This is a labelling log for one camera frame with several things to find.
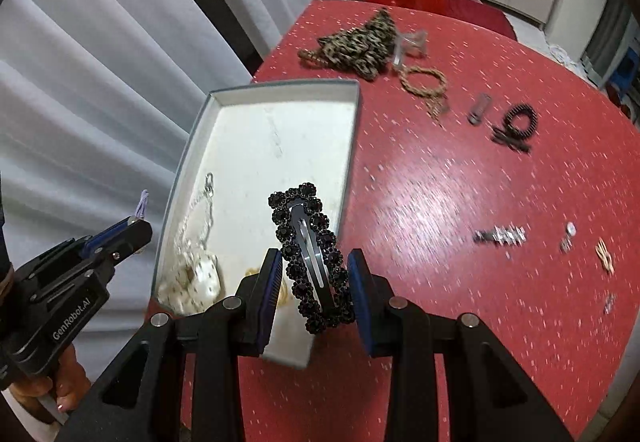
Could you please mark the blue plastic stool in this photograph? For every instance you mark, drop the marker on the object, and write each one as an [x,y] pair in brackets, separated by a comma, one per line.
[625,69]

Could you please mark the grey curtain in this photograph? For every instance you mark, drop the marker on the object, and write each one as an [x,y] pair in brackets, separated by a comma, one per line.
[607,37]

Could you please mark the white pleated curtain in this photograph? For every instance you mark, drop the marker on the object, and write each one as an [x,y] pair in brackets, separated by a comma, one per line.
[100,97]

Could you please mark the brown oblong hair clip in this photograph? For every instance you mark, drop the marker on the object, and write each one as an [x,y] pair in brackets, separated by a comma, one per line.
[479,109]

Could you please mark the black beaded snap clip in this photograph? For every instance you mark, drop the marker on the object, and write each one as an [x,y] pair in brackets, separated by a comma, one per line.
[310,262]

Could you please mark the black bow hair clip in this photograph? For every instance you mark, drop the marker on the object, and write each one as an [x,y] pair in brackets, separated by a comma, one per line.
[510,139]

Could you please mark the white cloth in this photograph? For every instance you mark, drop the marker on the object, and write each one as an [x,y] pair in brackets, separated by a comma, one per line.
[565,54]

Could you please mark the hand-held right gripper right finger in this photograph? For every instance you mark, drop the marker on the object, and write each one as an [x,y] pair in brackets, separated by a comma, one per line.
[361,304]

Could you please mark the clear plastic hair claw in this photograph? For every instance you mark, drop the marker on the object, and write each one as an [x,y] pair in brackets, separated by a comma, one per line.
[410,47]

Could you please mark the dark red cloth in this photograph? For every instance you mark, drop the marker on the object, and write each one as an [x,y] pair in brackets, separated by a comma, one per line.
[480,14]

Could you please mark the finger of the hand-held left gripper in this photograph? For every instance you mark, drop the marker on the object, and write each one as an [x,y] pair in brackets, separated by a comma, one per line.
[127,244]
[106,236]

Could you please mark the small purple hair claw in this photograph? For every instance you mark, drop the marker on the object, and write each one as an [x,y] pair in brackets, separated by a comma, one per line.
[143,206]

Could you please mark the small silver hair pin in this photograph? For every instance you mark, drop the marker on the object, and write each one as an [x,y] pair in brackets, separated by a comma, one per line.
[609,304]

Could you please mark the silver star hair clip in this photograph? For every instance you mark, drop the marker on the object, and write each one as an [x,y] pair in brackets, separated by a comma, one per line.
[500,235]

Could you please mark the small silver charm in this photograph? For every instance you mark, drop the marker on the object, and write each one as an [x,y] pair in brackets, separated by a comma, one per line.
[568,236]

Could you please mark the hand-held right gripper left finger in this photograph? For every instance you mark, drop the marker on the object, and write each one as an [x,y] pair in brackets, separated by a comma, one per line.
[267,297]

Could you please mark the white polka dot scrunchie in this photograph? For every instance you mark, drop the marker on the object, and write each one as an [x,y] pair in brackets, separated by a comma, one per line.
[197,279]

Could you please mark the leopard print scrunchie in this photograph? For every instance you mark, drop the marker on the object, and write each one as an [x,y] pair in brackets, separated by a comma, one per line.
[360,44]

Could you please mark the cream looped hair clip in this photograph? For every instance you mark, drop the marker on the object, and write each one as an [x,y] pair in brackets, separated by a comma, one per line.
[604,256]

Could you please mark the grey cardboard tray box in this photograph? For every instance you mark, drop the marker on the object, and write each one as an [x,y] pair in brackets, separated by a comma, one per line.
[270,147]

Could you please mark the person's left hand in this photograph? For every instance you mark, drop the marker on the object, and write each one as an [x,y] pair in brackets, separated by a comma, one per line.
[65,387]

